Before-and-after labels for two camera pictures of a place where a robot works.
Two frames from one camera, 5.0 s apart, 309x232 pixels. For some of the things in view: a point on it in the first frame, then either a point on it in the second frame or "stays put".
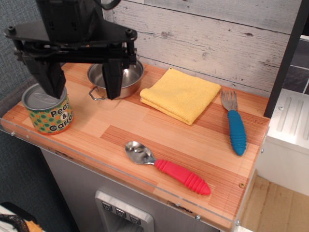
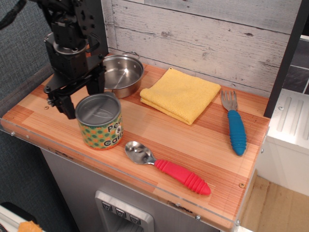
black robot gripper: x=74 y=31 → x=68 y=72
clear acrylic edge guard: x=236 y=221 stays put
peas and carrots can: x=49 y=115 → x=100 y=120
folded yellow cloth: x=181 y=96 stays put
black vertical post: x=286 y=57 stays put
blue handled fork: x=238 y=135 stays put
